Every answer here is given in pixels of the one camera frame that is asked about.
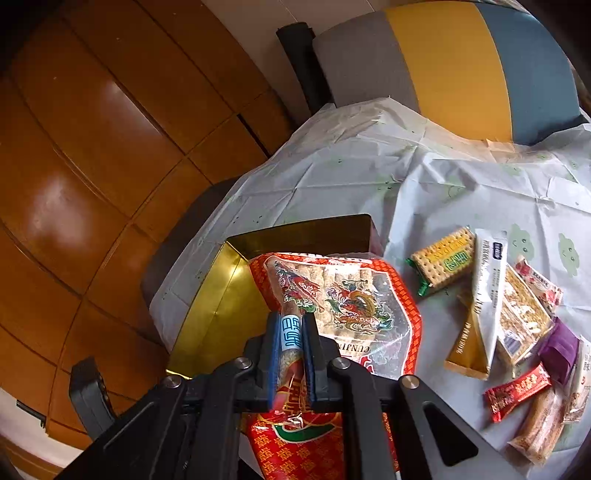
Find white long snack sachet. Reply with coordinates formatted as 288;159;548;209
471;229;508;379

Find grey yellow blue chair back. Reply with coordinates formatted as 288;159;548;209
314;1;584;145

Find green yellow cracker pack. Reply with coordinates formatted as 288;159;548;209
406;227;476;297

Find gold-lined maroon tin box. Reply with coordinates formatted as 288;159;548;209
166;214;384;379

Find orange crispy rice cake pack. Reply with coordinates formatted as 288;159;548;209
509;387;566;466

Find yellow brown snack sachet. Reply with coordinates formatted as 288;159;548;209
445;299;490;380

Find pink floral candy wrapper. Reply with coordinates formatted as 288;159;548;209
515;256;564;316

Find clear puffed rice cake pack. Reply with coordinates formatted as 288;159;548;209
498;265;552;369

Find purple snack packet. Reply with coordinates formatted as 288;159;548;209
539;317;579;386

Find large red dragon cracker pack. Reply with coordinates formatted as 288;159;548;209
246;253;422;479

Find black chair frame post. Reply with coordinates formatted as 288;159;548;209
276;22;334;115

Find red small candy bar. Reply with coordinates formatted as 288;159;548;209
484;363;551;423

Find white cloud-print tablecloth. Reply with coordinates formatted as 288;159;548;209
148;97;591;480

